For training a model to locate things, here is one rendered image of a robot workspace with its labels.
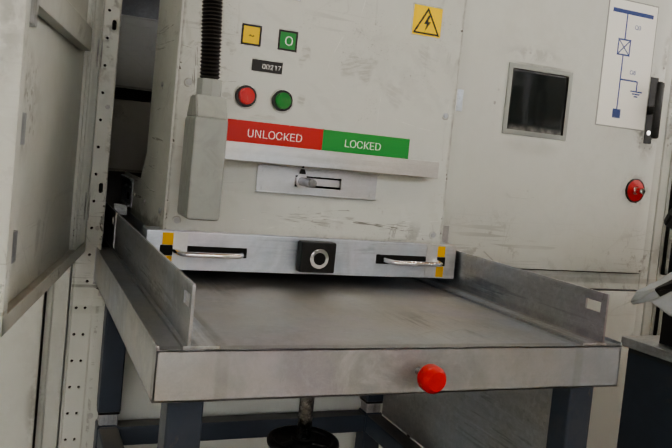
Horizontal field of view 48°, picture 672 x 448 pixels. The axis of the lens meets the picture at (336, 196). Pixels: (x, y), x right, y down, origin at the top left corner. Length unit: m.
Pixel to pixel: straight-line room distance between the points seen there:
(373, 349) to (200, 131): 0.39
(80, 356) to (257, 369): 0.71
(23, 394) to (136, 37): 1.00
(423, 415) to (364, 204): 0.45
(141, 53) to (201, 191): 1.07
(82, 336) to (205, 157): 0.56
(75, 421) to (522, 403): 0.82
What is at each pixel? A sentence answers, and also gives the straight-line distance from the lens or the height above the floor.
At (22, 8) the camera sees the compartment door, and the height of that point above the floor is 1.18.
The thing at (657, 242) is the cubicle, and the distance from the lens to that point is 2.10.
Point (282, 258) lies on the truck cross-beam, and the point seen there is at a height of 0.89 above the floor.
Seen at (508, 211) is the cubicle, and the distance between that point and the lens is 1.76.
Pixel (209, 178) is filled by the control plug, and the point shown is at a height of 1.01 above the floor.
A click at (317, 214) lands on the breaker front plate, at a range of 1.23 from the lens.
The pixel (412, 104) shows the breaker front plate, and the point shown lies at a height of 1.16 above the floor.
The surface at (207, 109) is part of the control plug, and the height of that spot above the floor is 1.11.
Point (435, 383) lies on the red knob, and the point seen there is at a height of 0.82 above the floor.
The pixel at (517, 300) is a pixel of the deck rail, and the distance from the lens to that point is 1.21.
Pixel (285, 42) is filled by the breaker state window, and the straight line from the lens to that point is 1.21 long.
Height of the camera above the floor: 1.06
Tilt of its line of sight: 3 degrees down
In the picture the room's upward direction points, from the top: 6 degrees clockwise
